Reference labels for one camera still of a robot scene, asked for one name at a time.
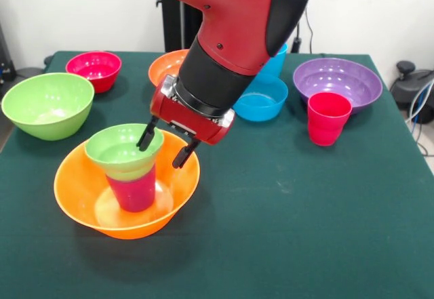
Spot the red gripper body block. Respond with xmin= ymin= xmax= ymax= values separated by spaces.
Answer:
xmin=150 ymin=74 xmax=236 ymax=146

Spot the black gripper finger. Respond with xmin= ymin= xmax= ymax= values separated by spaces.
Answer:
xmin=136 ymin=115 xmax=159 ymax=151
xmin=172 ymin=138 xmax=201 ymax=170

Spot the small green bowl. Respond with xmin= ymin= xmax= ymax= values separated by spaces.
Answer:
xmin=83 ymin=123 xmax=165 ymax=182

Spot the purple cup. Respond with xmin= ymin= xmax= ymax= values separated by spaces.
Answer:
xmin=105 ymin=165 xmax=157 ymax=213

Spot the red bowl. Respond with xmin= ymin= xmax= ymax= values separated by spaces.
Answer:
xmin=148 ymin=49 xmax=191 ymax=88

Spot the blue bowl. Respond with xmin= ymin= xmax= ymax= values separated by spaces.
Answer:
xmin=232 ymin=73 xmax=290 ymax=122

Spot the pink bowl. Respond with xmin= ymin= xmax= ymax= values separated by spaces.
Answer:
xmin=65 ymin=51 xmax=123 ymax=94

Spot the large orange bowl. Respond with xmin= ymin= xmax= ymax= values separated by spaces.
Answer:
xmin=53 ymin=129 xmax=201 ymax=240

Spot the blue cup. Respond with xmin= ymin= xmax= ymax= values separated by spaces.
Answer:
xmin=260 ymin=43 xmax=289 ymax=80

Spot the large green bowl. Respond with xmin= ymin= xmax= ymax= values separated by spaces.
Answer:
xmin=1 ymin=72 xmax=95 ymax=142

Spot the dark green tablecloth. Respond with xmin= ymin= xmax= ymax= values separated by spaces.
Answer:
xmin=0 ymin=50 xmax=434 ymax=299

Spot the pink cup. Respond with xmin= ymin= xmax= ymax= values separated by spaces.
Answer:
xmin=307 ymin=92 xmax=353 ymax=147

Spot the purple bowl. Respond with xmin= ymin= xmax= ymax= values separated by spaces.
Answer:
xmin=292 ymin=57 xmax=384 ymax=115

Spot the black equipment box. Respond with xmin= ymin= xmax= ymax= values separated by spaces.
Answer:
xmin=0 ymin=24 xmax=16 ymax=83

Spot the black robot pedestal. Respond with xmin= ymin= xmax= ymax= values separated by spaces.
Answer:
xmin=155 ymin=0 xmax=205 ymax=53

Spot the black cable with plug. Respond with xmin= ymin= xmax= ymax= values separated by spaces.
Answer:
xmin=291 ymin=23 xmax=303 ymax=54

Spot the thin black wall cable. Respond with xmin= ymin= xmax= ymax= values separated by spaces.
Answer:
xmin=304 ymin=7 xmax=326 ymax=58

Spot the blue white cable bundle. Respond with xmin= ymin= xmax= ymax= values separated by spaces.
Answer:
xmin=405 ymin=81 xmax=434 ymax=157

